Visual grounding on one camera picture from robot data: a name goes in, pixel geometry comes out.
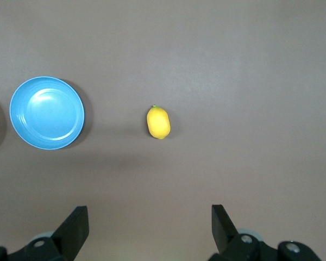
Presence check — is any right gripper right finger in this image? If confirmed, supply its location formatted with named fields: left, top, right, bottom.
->
left=208, top=204, right=323, bottom=261

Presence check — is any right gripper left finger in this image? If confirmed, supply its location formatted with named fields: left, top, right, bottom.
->
left=0, top=206, right=90, bottom=261

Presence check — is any yellow lemon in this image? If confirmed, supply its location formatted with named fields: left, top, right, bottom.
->
left=146, top=105, right=171, bottom=140

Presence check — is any blue plate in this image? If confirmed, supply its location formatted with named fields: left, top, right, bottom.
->
left=9, top=76, right=85, bottom=150

